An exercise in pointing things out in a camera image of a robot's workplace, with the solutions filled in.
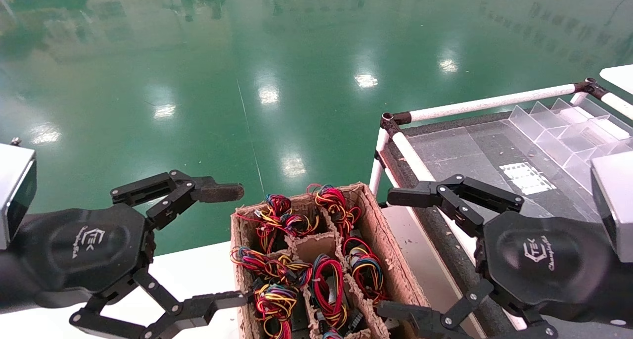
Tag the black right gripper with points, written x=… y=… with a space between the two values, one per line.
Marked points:
x=539 y=260

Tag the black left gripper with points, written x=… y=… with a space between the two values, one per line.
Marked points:
x=91 y=250

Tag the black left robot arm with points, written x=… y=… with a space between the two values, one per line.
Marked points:
x=7 y=287

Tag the brown cardboard box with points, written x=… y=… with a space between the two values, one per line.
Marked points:
x=381 y=240

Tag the shredded cardboard divider insert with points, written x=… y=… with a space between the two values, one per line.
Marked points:
x=316 y=247

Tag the white grid label sticker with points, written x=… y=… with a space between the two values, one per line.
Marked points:
x=526 y=178

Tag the clear plastic divider tray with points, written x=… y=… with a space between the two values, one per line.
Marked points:
x=559 y=131

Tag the white panel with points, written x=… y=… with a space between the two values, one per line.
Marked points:
x=620 y=76

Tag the white pipe rack frame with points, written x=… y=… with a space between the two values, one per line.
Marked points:
x=494 y=102

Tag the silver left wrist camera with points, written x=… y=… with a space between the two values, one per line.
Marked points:
x=15 y=180

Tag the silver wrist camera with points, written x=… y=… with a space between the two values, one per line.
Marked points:
x=615 y=200
x=15 y=180

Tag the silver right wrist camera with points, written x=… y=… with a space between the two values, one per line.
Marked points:
x=615 y=200

